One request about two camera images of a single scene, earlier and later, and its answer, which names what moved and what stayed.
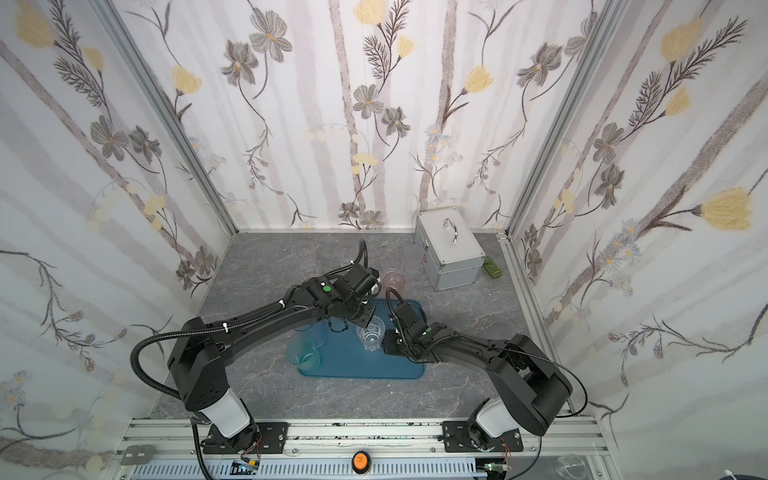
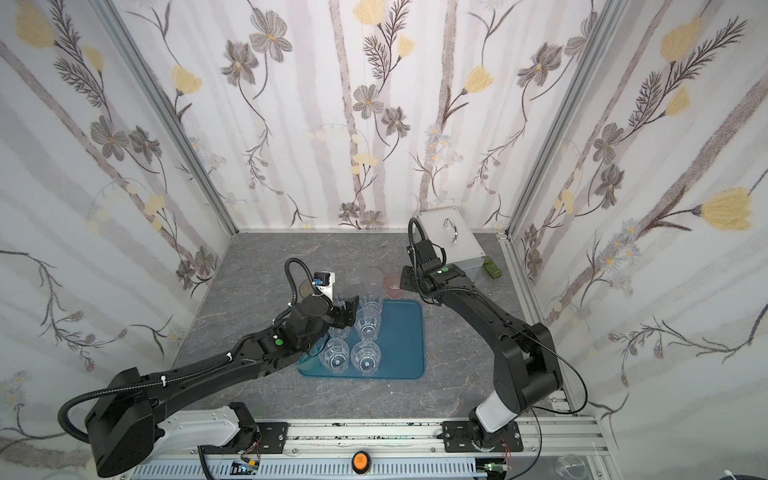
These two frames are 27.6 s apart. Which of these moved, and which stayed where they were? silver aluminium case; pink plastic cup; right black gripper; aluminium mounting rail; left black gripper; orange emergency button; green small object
Moved: right black gripper; left black gripper
Stayed: green small object; pink plastic cup; silver aluminium case; aluminium mounting rail; orange emergency button
